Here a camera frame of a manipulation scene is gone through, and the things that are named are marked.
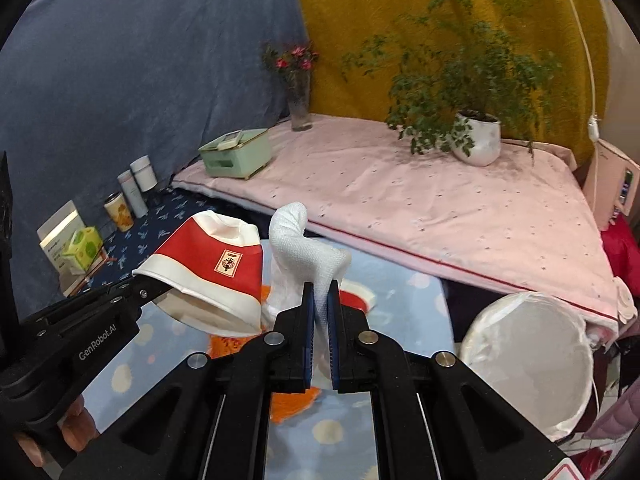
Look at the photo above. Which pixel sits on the pale green box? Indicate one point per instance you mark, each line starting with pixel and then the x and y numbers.
pixel 235 160

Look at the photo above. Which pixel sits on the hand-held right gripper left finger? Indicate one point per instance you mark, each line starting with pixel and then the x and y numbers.
pixel 309 325

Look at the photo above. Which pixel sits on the small green carton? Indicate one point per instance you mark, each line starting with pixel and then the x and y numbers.
pixel 82 252

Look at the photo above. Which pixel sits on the white sock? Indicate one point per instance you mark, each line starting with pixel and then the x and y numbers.
pixel 295 250

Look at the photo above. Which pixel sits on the green plant in white pot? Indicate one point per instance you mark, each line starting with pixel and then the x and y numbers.
pixel 477 140

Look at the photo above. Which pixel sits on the printed yellow can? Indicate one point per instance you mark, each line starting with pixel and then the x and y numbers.
pixel 120 215

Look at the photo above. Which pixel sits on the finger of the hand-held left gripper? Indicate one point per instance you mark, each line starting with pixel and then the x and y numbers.
pixel 150 291

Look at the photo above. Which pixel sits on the dark blue printed cloth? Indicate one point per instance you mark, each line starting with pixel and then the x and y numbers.
pixel 165 215

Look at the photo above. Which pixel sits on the mustard yellow hanging cloth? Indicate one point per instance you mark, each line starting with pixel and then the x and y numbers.
pixel 360 10

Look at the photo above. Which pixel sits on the pale slim tube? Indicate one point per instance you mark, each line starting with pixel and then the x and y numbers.
pixel 132 195

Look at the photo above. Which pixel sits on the pink bed sheet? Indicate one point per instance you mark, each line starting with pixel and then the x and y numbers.
pixel 400 200

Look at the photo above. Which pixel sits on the pink quilted jacket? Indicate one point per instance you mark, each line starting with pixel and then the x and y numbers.
pixel 615 420

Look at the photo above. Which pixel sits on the red cloth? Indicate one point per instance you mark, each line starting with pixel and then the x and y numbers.
pixel 617 250

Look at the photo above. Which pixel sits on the pink electric kettle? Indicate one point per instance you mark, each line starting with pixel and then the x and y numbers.
pixel 605 180

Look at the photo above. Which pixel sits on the red and white paper cup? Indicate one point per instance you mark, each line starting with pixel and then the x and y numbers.
pixel 210 255

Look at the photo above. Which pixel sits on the person's left hand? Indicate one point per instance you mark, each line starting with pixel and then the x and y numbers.
pixel 77 425

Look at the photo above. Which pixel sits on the white cardboard box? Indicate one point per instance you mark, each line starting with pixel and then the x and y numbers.
pixel 55 235

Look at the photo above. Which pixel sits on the blue hanging cloth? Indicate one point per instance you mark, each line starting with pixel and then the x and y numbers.
pixel 125 60

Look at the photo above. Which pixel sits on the glass vase with red flowers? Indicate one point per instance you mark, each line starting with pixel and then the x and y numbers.
pixel 300 105

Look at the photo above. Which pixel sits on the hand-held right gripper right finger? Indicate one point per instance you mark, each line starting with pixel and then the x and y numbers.
pixel 334 332

